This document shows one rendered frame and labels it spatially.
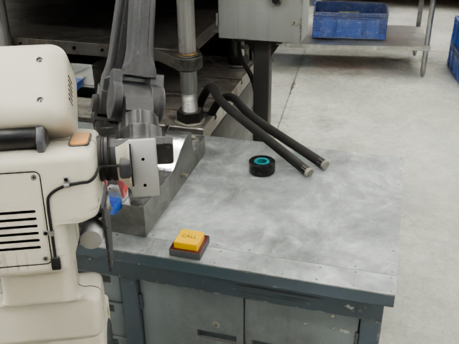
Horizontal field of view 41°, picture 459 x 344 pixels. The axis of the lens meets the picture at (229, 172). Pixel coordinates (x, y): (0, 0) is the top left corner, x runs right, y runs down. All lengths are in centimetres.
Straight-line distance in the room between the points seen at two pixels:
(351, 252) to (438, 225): 172
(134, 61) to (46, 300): 49
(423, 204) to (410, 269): 59
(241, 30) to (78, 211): 128
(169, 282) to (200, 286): 9
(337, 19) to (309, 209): 362
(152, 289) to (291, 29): 102
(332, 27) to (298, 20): 307
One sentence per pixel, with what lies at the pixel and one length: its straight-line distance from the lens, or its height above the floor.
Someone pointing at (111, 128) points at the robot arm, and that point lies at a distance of 147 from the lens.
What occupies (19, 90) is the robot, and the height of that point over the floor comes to 133.
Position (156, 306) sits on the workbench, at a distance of 172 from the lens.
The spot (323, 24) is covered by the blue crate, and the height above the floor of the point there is 37.
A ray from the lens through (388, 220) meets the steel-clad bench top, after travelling 169.
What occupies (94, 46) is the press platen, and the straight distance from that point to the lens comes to 238.
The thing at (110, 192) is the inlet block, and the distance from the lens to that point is 157.
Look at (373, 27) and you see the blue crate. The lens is 524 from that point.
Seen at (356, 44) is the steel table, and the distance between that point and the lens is 513.
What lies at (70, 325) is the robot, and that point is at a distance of 129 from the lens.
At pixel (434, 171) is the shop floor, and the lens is 374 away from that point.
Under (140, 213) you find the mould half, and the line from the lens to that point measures 156.
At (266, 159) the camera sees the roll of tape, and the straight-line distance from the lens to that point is 188.
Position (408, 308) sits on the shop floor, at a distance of 268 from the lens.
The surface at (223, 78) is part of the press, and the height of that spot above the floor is 79.
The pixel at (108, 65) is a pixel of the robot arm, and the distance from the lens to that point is 143.
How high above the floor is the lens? 169
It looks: 28 degrees down
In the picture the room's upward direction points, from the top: 1 degrees counter-clockwise
